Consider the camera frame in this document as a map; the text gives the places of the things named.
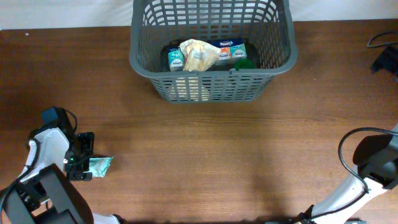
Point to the Kleenex tissue multipack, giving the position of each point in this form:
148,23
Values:
231,49

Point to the grey plastic shopping basket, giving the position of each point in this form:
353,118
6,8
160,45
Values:
266,28

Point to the teal wet wipes pack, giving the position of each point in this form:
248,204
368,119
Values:
98,166

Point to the glass jar green lid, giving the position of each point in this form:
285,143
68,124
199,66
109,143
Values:
244,64

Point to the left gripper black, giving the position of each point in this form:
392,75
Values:
88,139

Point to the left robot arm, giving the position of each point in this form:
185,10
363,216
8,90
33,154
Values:
43,192

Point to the brown paper pouch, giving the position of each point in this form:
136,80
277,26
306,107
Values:
188,89

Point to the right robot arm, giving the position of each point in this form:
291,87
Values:
374,173

